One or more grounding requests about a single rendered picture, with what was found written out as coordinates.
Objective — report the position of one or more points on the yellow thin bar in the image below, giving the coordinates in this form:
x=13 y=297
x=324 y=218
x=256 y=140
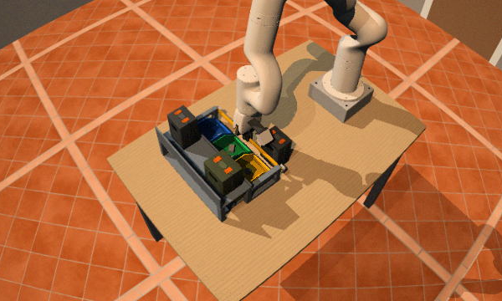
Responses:
x=250 y=140

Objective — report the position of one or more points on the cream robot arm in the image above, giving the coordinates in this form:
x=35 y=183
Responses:
x=368 y=26

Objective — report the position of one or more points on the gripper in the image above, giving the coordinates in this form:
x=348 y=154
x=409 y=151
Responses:
x=242 y=127

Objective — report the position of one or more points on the green bin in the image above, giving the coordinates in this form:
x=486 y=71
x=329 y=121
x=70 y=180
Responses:
x=239 y=147

